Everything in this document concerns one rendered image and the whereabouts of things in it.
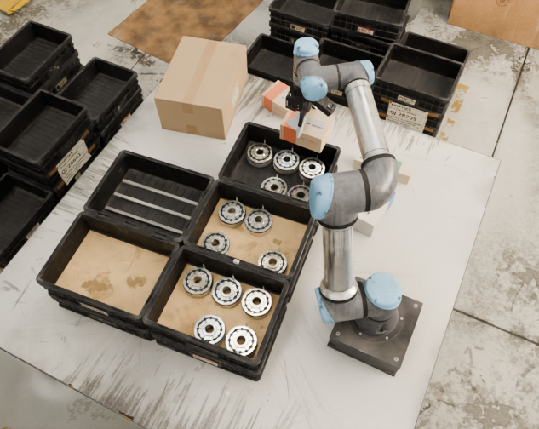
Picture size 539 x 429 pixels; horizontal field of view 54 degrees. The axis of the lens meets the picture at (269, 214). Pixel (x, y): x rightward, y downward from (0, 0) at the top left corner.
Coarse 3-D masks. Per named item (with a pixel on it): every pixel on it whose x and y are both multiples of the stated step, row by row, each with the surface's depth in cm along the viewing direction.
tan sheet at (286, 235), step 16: (208, 224) 197; (272, 224) 197; (288, 224) 197; (240, 240) 193; (256, 240) 193; (272, 240) 193; (288, 240) 193; (240, 256) 190; (256, 256) 189; (288, 256) 189; (288, 272) 186
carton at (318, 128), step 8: (288, 112) 187; (312, 112) 187; (320, 112) 187; (312, 120) 185; (320, 120) 185; (328, 120) 185; (280, 128) 186; (288, 128) 184; (304, 128) 183; (312, 128) 183; (320, 128) 183; (328, 128) 183; (280, 136) 190; (288, 136) 188; (304, 136) 184; (312, 136) 182; (320, 136) 181; (328, 136) 189; (296, 144) 189; (304, 144) 187; (312, 144) 185; (320, 144) 183
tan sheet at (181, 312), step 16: (176, 288) 183; (176, 304) 180; (192, 304) 180; (208, 304) 180; (240, 304) 180; (256, 304) 180; (272, 304) 180; (160, 320) 177; (176, 320) 177; (192, 320) 177; (224, 320) 177; (240, 320) 177; (256, 320) 177; (256, 336) 174; (256, 352) 171
